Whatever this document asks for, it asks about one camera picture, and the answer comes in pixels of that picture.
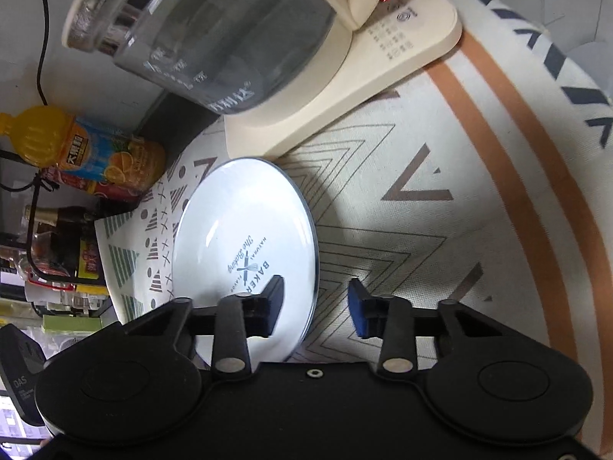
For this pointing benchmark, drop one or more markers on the white plate with whisk print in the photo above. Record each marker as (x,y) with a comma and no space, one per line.
(239,220)

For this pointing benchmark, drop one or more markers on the orange juice bottle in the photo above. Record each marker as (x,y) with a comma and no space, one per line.
(96,151)

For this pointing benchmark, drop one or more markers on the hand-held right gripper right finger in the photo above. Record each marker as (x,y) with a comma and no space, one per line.
(358,306)

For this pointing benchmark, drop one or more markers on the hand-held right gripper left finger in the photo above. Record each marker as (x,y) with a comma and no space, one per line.
(232,330)

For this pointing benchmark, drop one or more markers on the large soy sauce bottle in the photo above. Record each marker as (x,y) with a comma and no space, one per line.
(88,261)

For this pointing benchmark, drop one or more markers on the green drink carton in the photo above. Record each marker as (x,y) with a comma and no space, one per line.
(72,323)

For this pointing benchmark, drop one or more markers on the red drink can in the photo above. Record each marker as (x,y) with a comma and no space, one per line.
(105,190)

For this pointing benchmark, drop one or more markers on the patterned fringed table mat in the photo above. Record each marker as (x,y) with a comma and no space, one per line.
(455,201)

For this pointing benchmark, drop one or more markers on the black metal shelf rack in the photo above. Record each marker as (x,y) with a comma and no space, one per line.
(14,184)

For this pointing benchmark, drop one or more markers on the glass electric kettle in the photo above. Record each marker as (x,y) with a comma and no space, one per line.
(215,24)

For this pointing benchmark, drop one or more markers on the cream kettle base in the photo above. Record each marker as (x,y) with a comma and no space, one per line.
(383,43)

